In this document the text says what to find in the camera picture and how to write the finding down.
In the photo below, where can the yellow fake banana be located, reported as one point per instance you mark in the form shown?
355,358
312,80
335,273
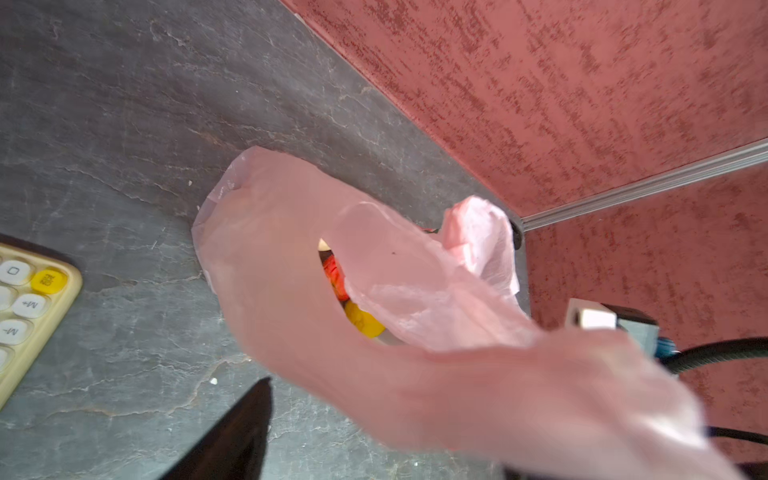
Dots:
363,321

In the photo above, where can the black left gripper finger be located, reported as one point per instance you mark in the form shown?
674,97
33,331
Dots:
235,447

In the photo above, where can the pink plastic bag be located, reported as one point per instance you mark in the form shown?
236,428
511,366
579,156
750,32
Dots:
573,403

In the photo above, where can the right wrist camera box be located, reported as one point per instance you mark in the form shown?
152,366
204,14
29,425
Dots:
591,315

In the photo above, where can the cream yellow calculator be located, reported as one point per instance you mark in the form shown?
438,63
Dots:
37,292

